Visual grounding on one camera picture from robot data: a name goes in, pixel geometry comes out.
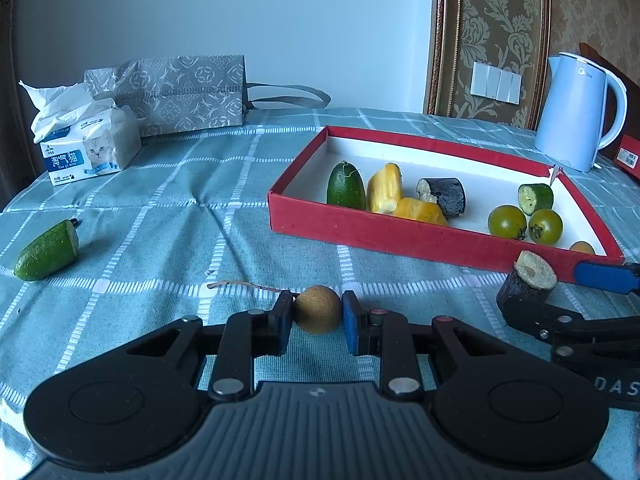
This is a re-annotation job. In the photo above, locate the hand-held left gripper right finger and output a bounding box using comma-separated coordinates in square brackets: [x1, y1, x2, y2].
[341, 290, 516, 403]

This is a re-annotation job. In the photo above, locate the white wall switch panel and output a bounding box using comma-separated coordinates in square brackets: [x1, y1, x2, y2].
[470, 61, 523, 105]

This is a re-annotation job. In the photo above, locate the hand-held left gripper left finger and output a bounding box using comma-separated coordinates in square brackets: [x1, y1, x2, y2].
[125, 290, 296, 403]

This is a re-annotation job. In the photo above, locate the yellow corn cob piece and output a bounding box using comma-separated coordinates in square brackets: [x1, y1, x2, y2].
[393, 197, 449, 227]
[367, 162, 403, 215]

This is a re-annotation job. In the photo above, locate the short thick cucumber piece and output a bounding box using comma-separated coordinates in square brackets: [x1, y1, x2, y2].
[517, 183, 555, 217]

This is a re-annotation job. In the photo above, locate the brown wooden chair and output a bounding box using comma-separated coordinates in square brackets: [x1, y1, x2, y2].
[579, 42, 640, 161]

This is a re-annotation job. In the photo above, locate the grey patterned gift bag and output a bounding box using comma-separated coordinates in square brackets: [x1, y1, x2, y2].
[83, 54, 331, 138]

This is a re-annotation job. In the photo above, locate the brown patterned curtain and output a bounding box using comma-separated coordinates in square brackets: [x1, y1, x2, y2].
[0, 0, 38, 211]

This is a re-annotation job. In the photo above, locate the notched dark sugarcane piece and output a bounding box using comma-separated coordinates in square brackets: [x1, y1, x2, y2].
[416, 177, 467, 218]

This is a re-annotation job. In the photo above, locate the small red box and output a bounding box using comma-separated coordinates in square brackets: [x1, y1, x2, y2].
[614, 134, 640, 181]

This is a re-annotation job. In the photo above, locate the brown wooden wall moulding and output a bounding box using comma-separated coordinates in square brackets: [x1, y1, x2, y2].
[423, 0, 557, 117]

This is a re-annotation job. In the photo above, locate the red shallow cardboard box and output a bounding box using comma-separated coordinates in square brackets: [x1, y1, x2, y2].
[267, 126, 626, 285]

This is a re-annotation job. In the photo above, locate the light blue electric kettle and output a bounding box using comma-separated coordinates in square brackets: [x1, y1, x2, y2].
[534, 51, 628, 173]

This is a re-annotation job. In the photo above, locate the white tissue pack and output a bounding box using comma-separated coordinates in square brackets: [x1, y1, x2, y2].
[18, 80, 143, 187]

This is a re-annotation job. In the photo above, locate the tapered cucumber piece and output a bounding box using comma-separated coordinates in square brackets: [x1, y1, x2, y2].
[326, 161, 367, 211]
[13, 219, 80, 282]

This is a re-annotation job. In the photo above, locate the green checked tablecloth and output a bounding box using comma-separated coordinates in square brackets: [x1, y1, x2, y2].
[0, 106, 640, 480]

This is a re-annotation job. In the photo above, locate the green tomato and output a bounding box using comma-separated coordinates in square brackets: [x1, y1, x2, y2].
[487, 204, 528, 240]
[527, 208, 564, 246]

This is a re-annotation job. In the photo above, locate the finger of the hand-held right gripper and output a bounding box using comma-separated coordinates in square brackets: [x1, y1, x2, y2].
[573, 257, 640, 296]
[501, 294, 640, 361]

